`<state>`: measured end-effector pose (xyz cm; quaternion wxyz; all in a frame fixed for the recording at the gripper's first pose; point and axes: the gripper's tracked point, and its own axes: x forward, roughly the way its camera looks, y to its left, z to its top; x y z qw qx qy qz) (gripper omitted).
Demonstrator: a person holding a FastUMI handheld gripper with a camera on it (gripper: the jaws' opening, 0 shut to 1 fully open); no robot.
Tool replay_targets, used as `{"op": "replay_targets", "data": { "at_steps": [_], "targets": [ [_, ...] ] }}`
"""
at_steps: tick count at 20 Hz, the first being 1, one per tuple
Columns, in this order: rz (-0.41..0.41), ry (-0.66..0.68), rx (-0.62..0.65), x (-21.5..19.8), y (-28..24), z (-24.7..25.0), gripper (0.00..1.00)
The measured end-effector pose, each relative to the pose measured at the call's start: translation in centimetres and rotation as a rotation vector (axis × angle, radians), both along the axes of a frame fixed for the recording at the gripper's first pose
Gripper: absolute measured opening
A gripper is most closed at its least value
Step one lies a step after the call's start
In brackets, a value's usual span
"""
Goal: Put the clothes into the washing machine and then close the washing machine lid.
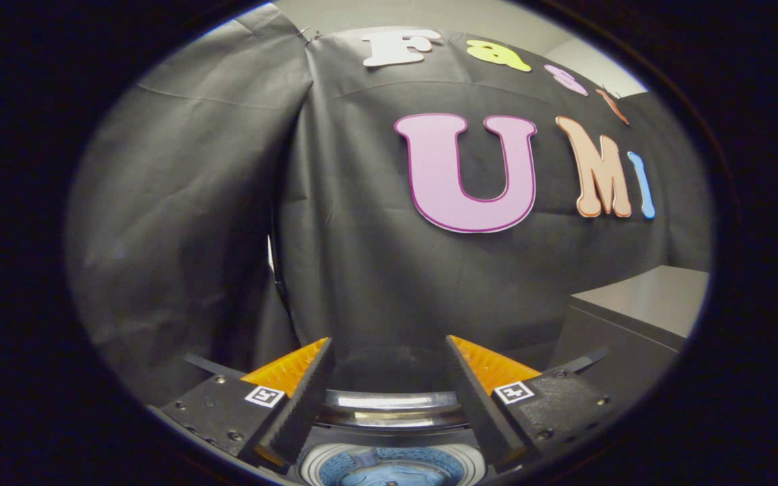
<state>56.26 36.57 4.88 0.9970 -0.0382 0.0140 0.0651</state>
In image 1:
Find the black backdrop cloth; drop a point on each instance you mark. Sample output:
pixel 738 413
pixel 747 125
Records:
pixel 193 202

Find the light blue garment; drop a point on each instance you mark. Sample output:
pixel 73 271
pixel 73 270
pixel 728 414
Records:
pixel 389 476

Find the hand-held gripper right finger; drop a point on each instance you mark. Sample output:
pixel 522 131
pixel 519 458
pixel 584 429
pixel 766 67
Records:
pixel 480 398

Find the grey washing machine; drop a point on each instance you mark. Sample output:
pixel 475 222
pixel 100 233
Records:
pixel 315 466

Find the beige cabinet with dark top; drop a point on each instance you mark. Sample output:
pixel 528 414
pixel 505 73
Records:
pixel 632 337

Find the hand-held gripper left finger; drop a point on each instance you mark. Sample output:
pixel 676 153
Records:
pixel 304 398

